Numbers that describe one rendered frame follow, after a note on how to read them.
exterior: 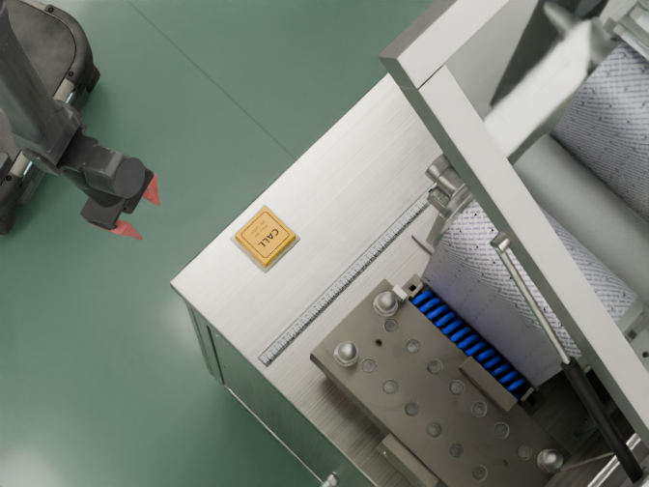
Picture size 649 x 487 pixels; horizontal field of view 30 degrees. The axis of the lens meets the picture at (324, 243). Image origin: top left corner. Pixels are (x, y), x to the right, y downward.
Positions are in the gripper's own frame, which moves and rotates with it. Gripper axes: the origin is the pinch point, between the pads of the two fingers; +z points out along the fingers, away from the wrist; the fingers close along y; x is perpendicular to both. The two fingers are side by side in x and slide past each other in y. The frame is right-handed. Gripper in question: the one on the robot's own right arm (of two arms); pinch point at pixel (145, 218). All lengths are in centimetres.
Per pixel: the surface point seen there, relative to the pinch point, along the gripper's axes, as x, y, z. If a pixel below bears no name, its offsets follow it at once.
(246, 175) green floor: 58, 42, 87
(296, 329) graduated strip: -16.1, -2.3, 26.0
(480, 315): -47, 8, 19
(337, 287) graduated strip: -18.5, 6.8, 27.3
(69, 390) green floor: 69, -22, 81
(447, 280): -42.6, 9.6, 14.9
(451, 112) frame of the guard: -77, -1, -61
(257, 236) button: -6.6, 8.0, 17.8
